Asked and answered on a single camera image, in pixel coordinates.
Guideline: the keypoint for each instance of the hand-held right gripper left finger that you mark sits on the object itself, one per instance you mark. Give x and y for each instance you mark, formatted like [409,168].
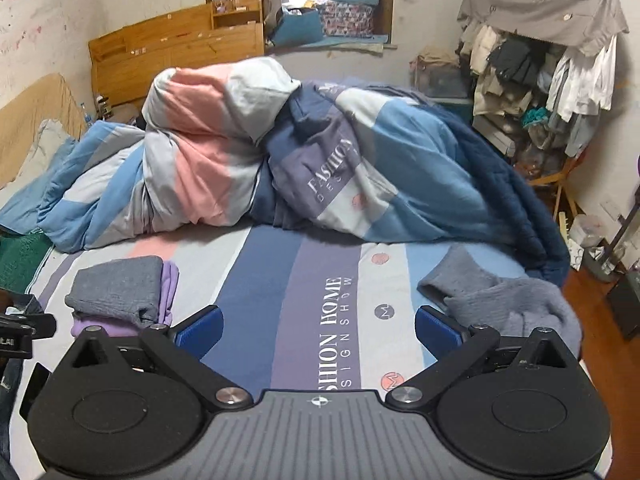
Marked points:
[202,331]

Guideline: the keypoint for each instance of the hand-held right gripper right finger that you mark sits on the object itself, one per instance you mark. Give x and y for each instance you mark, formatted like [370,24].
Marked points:
[436,331]

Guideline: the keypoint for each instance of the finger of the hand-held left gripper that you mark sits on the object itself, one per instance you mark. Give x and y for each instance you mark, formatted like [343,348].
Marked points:
[30,326]

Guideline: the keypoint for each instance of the thick grey knit sweater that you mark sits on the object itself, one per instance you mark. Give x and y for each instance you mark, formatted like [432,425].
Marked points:
[525,305]

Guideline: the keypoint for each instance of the thin grey shirt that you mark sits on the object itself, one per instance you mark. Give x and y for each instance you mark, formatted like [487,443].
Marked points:
[115,285]

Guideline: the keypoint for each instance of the hanging clothes on rack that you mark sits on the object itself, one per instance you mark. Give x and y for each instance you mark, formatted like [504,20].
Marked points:
[515,85]

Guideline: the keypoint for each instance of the blue jeans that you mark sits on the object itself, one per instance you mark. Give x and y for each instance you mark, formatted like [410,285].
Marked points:
[10,390]

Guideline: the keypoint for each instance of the purple folded garment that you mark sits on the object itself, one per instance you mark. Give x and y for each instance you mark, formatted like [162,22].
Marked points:
[169,290]

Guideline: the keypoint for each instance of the green knit cloth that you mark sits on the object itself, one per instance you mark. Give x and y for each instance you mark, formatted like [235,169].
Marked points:
[22,260]

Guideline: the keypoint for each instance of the striped printed bed sheet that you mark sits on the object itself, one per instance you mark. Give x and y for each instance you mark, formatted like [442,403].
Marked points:
[280,280]

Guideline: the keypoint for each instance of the striped printed duvet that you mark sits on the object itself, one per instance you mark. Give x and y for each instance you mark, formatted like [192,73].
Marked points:
[200,160]

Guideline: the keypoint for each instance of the pale grey pillow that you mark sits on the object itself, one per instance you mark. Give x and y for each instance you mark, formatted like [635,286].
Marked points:
[42,152]

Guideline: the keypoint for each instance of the white plastic bin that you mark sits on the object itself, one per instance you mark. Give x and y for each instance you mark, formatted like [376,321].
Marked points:
[586,230]

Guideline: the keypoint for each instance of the wooden chair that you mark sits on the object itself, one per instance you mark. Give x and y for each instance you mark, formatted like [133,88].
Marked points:
[552,180]

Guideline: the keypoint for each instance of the black box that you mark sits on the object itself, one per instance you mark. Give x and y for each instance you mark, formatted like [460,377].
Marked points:
[626,305]

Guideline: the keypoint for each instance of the plastic water bottle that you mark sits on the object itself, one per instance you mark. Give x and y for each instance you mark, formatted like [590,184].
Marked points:
[86,115]

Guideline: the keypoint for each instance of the clear plastic storage box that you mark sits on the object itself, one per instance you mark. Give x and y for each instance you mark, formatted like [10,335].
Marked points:
[442,77]

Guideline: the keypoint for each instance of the wooden headboard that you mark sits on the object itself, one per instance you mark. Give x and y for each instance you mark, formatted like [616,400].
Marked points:
[165,55]

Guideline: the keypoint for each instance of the blue bag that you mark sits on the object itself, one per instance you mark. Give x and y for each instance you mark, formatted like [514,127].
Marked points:
[297,27]

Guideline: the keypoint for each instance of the triangle patterned bag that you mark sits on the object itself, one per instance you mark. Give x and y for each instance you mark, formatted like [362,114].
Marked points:
[347,19]

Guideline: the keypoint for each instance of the grey rack cover cloth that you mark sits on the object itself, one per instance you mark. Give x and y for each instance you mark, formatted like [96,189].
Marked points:
[540,7]

